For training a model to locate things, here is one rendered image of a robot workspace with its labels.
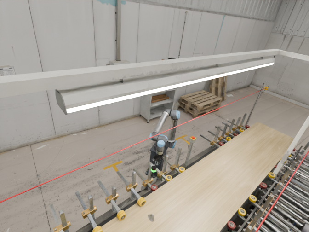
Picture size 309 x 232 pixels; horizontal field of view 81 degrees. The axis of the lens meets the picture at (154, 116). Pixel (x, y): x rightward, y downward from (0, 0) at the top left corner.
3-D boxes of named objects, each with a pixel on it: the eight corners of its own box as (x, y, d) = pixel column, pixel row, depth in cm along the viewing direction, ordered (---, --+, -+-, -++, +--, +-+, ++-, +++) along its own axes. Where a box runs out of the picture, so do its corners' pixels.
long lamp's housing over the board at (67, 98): (56, 103, 83) (54, 87, 79) (263, 62, 227) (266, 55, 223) (65, 115, 75) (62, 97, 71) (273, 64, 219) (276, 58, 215)
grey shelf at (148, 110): (139, 115, 530) (143, 62, 451) (163, 109, 580) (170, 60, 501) (147, 123, 500) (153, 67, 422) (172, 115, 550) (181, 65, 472)
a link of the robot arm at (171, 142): (166, 142, 323) (172, 107, 279) (175, 145, 318) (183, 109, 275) (163, 147, 311) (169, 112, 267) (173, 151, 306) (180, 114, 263)
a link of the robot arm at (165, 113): (164, 105, 280) (148, 135, 232) (172, 107, 277) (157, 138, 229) (163, 111, 288) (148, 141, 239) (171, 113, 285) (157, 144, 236)
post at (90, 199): (90, 224, 192) (87, 195, 168) (94, 222, 194) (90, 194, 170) (92, 227, 190) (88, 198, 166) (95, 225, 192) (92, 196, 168)
